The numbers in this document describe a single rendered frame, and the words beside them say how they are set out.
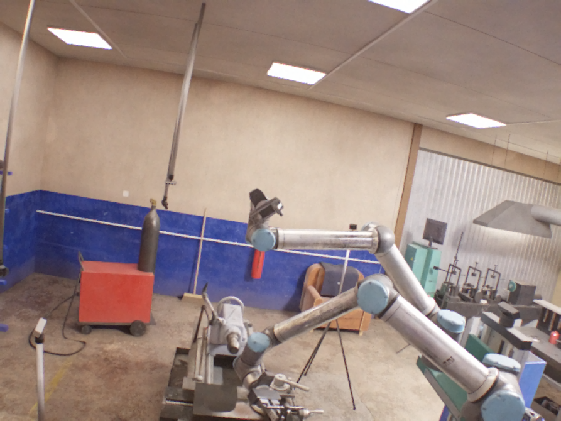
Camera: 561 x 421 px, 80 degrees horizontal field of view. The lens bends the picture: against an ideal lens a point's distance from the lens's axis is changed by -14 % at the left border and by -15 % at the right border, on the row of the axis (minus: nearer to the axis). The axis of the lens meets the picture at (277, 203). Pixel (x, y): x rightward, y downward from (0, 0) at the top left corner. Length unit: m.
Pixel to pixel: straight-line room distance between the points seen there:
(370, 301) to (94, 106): 5.38
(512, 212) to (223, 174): 4.44
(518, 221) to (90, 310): 6.07
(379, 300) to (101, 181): 5.22
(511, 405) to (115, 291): 4.11
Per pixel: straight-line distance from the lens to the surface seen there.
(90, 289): 4.68
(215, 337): 2.82
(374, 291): 1.38
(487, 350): 1.93
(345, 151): 6.13
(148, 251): 4.71
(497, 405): 1.48
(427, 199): 6.81
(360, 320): 5.96
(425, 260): 6.00
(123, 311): 4.82
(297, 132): 5.94
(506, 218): 6.31
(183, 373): 3.54
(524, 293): 7.05
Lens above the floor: 2.30
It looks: 6 degrees down
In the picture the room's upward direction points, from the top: 10 degrees clockwise
